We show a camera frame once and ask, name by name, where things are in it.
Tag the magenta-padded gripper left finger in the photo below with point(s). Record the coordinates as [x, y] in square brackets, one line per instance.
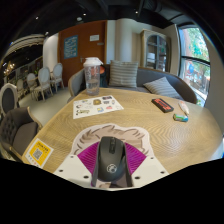
[73, 168]

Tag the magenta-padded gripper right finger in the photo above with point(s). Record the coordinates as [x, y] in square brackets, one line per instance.
[150, 168]

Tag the black computer mouse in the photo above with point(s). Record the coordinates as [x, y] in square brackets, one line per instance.
[111, 163]

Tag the cat-shaped mouse pad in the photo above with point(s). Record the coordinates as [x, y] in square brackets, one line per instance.
[110, 130]

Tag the yellow square table sticker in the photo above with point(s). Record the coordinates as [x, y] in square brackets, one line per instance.
[39, 153]

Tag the green tissue pack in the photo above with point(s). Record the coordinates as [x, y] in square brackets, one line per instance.
[180, 117]

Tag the black box with orange print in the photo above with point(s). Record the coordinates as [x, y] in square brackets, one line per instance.
[162, 105]

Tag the white sticker sheet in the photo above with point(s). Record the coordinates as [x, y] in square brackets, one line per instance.
[96, 106]

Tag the white squeeze tube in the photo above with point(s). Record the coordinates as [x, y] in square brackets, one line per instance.
[183, 107]

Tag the dark grey tufted armchair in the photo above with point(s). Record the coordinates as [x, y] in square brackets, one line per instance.
[16, 128]

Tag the striped grey cushion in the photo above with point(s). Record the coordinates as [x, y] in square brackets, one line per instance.
[162, 87]

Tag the clear plastic shaker bottle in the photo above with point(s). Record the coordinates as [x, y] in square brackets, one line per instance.
[92, 78]

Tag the grey curved sofa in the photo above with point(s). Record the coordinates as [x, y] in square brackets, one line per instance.
[151, 76]

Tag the group of white chairs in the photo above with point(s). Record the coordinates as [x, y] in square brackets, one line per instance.
[45, 80]

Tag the black and orange backpack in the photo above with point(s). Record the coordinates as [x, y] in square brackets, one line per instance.
[104, 78]

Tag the white-framed grey chair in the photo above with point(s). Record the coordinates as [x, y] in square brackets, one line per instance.
[8, 98]

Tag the striped square cushion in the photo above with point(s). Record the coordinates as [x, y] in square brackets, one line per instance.
[123, 74]

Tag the large black-framed window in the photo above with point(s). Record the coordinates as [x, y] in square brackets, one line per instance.
[196, 66]

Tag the glass-door wooden cabinet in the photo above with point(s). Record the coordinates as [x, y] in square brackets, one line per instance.
[156, 51]

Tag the brown wooden door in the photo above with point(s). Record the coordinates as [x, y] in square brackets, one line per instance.
[83, 50]

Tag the blue poster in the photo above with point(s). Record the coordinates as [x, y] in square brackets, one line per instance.
[70, 47]

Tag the small white door sign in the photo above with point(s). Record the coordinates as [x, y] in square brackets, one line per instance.
[94, 37]

